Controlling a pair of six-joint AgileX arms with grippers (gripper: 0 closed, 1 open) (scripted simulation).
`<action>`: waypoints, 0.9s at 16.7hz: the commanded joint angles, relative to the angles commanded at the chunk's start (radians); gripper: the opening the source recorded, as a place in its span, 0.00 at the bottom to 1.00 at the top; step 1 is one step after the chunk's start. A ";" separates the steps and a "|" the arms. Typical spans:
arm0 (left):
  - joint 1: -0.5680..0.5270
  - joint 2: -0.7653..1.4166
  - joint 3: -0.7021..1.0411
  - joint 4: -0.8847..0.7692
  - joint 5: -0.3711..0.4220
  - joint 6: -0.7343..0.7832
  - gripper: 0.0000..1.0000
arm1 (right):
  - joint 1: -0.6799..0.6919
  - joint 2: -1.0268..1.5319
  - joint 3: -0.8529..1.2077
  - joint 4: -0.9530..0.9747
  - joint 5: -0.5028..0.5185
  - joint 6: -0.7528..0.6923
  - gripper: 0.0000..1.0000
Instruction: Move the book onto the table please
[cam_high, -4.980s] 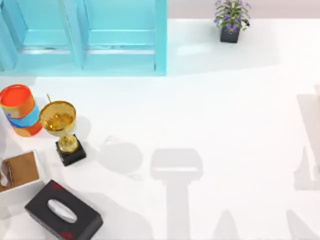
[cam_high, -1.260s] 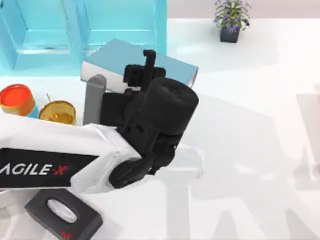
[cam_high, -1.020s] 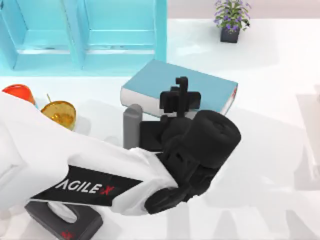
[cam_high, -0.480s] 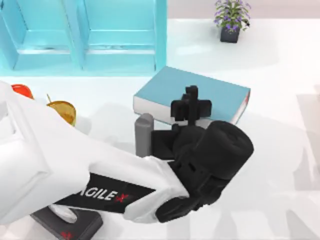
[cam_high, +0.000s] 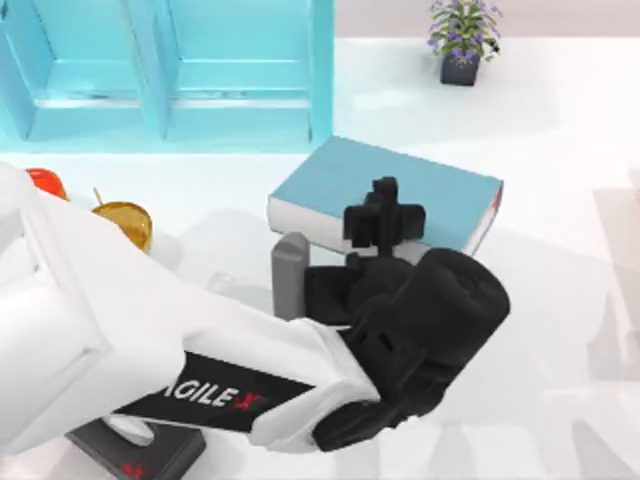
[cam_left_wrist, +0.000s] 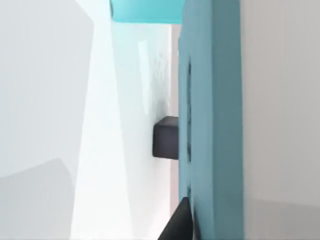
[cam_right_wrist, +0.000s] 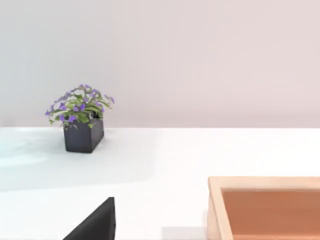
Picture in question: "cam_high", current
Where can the golden trophy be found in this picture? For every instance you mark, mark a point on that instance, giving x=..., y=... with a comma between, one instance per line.
x=127, y=220

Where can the pale grey rounded box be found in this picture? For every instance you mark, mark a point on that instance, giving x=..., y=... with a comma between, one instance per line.
x=290, y=280

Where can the purple flower plant pot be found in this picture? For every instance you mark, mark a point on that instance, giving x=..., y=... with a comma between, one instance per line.
x=462, y=45

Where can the red glossy trophy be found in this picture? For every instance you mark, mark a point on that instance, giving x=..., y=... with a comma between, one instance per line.
x=47, y=182

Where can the light blue rack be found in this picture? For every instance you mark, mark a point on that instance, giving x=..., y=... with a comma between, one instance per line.
x=150, y=75

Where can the light blue book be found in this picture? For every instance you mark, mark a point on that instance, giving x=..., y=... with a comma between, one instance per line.
x=380, y=175

